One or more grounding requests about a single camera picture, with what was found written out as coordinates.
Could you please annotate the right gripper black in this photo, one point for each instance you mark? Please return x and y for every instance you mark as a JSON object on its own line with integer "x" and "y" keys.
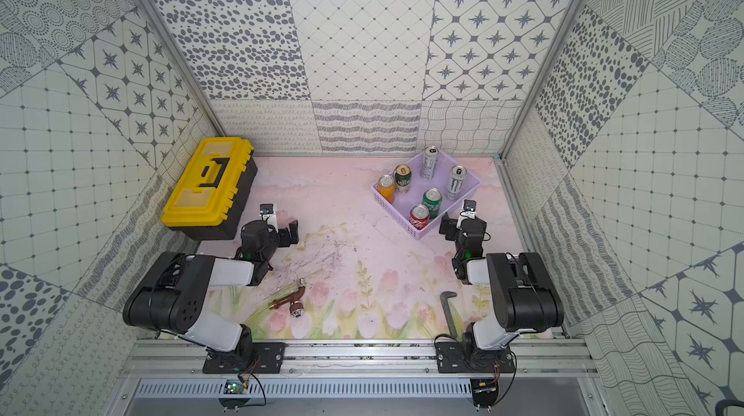
{"x": 449, "y": 224}

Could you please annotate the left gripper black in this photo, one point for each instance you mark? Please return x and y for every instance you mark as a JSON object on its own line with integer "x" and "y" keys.
{"x": 285, "y": 233}

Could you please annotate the red cola can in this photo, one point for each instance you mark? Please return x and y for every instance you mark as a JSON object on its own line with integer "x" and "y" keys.
{"x": 419, "y": 216}

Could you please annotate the lilac plastic basket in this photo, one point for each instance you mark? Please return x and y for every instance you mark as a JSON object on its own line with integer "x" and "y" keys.
{"x": 404, "y": 202}

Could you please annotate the green soda can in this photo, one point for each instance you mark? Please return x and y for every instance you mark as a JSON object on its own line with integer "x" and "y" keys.
{"x": 432, "y": 199}

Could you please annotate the white Monster can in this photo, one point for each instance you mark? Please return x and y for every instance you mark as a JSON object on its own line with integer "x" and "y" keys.
{"x": 429, "y": 161}
{"x": 457, "y": 177}

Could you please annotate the green white tea can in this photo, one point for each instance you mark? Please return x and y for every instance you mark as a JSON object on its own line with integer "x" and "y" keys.
{"x": 403, "y": 178}

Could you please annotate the orange drink can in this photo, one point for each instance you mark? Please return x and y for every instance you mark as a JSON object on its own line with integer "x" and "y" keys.
{"x": 386, "y": 188}

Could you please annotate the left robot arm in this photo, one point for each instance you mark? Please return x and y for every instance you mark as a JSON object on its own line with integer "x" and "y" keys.
{"x": 171, "y": 297}

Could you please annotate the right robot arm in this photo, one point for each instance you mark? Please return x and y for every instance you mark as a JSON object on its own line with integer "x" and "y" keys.
{"x": 524, "y": 298}

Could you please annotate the grey pry bar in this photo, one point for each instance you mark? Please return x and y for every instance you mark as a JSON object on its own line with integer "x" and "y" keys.
{"x": 445, "y": 298}

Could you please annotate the maroon drill chuck tool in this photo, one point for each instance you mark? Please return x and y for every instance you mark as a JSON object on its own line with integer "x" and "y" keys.
{"x": 292, "y": 300}

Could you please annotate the yellow black toolbox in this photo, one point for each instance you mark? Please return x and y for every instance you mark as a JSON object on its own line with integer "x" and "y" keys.
{"x": 211, "y": 194}

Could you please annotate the green circuit board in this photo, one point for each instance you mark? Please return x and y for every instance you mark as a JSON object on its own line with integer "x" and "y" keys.
{"x": 233, "y": 395}

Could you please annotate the black connector box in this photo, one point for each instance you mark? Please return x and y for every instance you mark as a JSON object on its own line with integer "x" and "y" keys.
{"x": 484, "y": 392}

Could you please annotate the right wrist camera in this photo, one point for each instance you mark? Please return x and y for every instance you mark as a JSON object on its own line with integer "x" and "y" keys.
{"x": 469, "y": 209}

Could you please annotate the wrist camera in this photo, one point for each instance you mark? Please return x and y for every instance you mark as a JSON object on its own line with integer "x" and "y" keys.
{"x": 268, "y": 214}
{"x": 469, "y": 209}

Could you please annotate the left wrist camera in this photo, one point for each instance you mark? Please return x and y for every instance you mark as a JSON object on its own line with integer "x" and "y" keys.
{"x": 268, "y": 214}

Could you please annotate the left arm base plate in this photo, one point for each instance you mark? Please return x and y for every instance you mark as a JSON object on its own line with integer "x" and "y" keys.
{"x": 259, "y": 357}

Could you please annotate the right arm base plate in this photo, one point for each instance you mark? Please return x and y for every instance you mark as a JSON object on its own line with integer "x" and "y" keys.
{"x": 454, "y": 357}

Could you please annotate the aluminium rail frame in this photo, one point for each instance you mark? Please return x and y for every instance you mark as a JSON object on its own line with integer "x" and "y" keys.
{"x": 365, "y": 358}

